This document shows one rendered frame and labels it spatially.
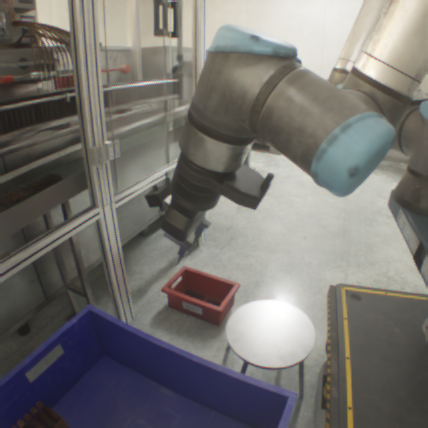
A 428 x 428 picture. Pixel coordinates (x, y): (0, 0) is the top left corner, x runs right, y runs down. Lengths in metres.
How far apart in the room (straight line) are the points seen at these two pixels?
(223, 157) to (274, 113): 0.10
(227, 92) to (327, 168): 0.13
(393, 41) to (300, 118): 0.17
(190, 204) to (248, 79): 0.19
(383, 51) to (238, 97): 0.19
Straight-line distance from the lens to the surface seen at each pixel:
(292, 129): 0.28
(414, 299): 1.25
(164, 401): 0.93
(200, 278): 1.49
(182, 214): 0.44
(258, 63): 0.31
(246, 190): 0.38
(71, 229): 1.00
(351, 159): 0.27
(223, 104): 0.33
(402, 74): 0.40
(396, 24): 0.40
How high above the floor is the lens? 1.03
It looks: 27 degrees down
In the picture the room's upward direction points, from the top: 1 degrees clockwise
